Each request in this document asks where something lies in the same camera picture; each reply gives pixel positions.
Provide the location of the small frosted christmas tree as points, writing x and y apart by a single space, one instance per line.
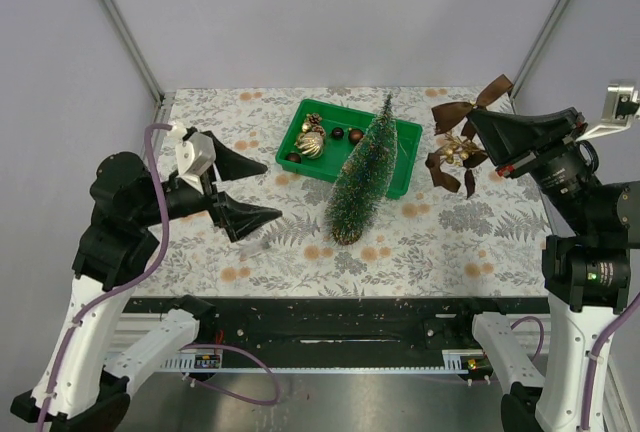
364 179

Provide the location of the aluminium frame post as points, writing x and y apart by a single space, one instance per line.
542 39
116 18

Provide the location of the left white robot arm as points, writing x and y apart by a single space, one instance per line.
82 388

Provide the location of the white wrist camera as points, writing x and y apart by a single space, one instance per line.
620 110
195 155

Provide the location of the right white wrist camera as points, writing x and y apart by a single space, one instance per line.
620 110

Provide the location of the right aluminium frame post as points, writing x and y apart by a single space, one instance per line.
542 39

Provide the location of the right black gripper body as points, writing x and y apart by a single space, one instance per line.
552 133

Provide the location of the gold pine cone ornament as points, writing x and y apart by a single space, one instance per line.
313 119

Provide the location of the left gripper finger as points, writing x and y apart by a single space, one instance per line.
239 220
229 165

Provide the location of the brown ribbon bow decoration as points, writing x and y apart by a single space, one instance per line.
452 164

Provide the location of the floral patterned table mat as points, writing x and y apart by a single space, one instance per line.
428 243

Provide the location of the silver gold ribbed ornament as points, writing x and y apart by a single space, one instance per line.
311 144

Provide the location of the gold ball ornament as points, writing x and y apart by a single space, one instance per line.
294 157

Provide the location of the white slotted cable duct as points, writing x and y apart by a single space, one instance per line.
328 361

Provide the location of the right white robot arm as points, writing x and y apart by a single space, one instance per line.
587 276

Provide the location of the dark brown ball ornament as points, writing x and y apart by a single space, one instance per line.
337 133

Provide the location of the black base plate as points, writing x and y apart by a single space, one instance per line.
354 324

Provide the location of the green plastic tray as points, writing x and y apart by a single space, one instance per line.
328 165

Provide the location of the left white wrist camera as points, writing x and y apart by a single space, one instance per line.
195 155

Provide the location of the left aluminium frame post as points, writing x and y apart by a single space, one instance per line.
116 18

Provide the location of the clear plastic battery box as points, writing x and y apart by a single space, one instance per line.
252 249

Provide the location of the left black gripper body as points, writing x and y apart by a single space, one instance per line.
209 192

